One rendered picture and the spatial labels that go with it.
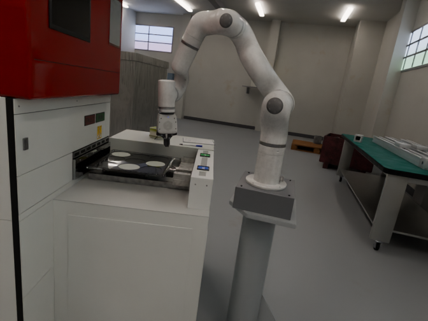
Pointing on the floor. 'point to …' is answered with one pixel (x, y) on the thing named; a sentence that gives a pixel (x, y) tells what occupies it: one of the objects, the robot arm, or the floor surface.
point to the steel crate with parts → (328, 148)
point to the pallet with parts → (308, 145)
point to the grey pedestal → (253, 265)
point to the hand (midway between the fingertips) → (166, 142)
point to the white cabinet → (126, 263)
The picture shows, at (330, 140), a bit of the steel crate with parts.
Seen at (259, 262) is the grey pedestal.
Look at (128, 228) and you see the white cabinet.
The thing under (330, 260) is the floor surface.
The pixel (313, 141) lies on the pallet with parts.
